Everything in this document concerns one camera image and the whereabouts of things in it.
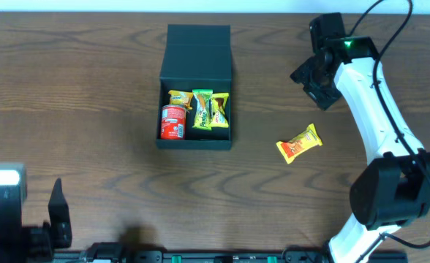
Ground yellow brown chocolate packet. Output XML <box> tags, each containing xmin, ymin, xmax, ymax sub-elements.
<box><xmin>210</xmin><ymin>93</ymin><xmax>229</xmax><ymax>129</ymax></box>

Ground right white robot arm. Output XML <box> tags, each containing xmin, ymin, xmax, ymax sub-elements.
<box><xmin>291</xmin><ymin>36</ymin><xmax>430</xmax><ymax>262</ymax></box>

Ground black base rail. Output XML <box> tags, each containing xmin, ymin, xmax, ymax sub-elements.
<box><xmin>53</xmin><ymin>241</ymin><xmax>409</xmax><ymax>263</ymax></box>

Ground green yellow snack packet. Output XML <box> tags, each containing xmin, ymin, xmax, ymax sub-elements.
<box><xmin>192</xmin><ymin>89</ymin><xmax>213</xmax><ymax>131</ymax></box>

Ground orange yellow snack packet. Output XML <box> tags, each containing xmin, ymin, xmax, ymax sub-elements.
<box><xmin>276</xmin><ymin>123</ymin><xmax>323</xmax><ymax>164</ymax></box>

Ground red Pringles can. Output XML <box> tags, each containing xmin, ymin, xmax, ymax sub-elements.
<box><xmin>160</xmin><ymin>104</ymin><xmax>186</xmax><ymax>140</ymax></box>

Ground black gift box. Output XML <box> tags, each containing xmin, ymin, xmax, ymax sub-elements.
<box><xmin>156</xmin><ymin>24</ymin><xmax>233</xmax><ymax>150</ymax></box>

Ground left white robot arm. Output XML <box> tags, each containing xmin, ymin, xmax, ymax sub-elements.
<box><xmin>0</xmin><ymin>163</ymin><xmax>72</xmax><ymax>262</ymax></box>

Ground yellow biscuit packet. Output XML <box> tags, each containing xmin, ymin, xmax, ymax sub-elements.
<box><xmin>168</xmin><ymin>90</ymin><xmax>193</xmax><ymax>110</ymax></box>

